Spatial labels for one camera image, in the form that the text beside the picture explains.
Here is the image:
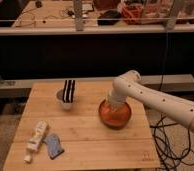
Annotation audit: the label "black object on bench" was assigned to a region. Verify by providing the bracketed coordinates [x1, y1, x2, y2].
[97, 10, 121, 26]

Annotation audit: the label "white squeeze bottle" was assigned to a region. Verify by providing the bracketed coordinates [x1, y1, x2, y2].
[24, 121, 48, 163]

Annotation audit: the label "black hanging cable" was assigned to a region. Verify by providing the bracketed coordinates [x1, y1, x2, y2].
[157, 19, 170, 93]

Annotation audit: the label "black floor cables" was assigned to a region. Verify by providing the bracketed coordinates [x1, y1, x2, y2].
[149, 114, 194, 171]

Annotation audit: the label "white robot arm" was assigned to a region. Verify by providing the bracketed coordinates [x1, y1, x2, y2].
[107, 70, 194, 133]

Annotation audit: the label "orange crate on bench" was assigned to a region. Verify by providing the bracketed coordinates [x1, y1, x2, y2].
[121, 3, 162, 25]

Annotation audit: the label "blue sponge cloth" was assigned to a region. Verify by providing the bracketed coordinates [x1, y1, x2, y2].
[43, 134, 64, 160]

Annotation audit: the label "black and white striped block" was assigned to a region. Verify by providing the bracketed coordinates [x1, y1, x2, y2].
[63, 80, 75, 102]

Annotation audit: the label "white cup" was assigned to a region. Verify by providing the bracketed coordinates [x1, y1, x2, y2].
[56, 89, 73, 111]

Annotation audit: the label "orange ceramic bowl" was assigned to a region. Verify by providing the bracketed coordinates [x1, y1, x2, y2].
[98, 100, 132, 129]

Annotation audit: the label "right grey metal post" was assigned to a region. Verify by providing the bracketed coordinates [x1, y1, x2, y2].
[165, 0, 183, 30]

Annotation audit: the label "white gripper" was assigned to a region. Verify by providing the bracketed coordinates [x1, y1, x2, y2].
[106, 91, 124, 108]

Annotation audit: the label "grey metal post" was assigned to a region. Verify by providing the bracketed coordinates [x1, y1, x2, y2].
[165, 0, 183, 30]
[73, 0, 83, 31]

